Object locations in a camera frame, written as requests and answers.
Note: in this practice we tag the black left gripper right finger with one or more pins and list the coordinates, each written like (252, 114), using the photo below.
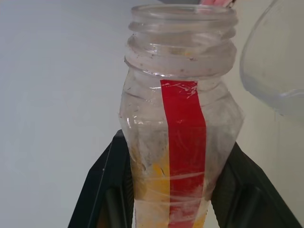
(247, 197)

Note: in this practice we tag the pink fluffy cloth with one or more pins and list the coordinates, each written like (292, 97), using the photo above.
(215, 2)

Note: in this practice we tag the clear plastic bottle red tape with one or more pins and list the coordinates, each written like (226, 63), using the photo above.
(185, 133)

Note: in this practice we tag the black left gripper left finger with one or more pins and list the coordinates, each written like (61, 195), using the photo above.
(107, 190)

